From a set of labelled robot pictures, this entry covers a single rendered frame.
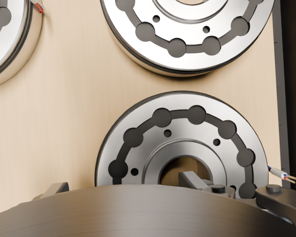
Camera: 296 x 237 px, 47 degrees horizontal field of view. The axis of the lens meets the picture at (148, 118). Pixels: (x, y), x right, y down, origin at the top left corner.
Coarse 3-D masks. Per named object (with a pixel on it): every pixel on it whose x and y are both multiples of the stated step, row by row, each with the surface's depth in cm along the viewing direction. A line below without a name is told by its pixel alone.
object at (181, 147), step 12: (168, 144) 19; (180, 144) 19; (192, 144) 19; (204, 144) 19; (156, 156) 19; (168, 156) 19; (180, 156) 19; (192, 156) 19; (204, 156) 19; (216, 156) 19; (144, 168) 19; (156, 168) 19; (216, 168) 19; (144, 180) 19; (156, 180) 19; (216, 180) 19
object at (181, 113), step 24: (168, 96) 19; (192, 96) 19; (120, 120) 19; (144, 120) 19; (168, 120) 20; (192, 120) 20; (216, 120) 20; (240, 120) 20; (120, 144) 19; (144, 144) 19; (216, 144) 20; (240, 144) 20; (120, 168) 20; (240, 168) 20; (264, 168) 20; (240, 192) 20
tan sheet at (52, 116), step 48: (48, 0) 22; (96, 0) 22; (192, 0) 22; (48, 48) 22; (96, 48) 22; (0, 96) 22; (48, 96) 22; (96, 96) 22; (144, 96) 22; (240, 96) 23; (0, 144) 22; (48, 144) 22; (96, 144) 22; (0, 192) 22
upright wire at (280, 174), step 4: (268, 168) 21; (272, 168) 20; (276, 168) 20; (272, 172) 20; (276, 172) 19; (280, 172) 19; (284, 172) 19; (280, 176) 19; (284, 176) 19; (288, 176) 18; (292, 176) 18; (288, 180) 18
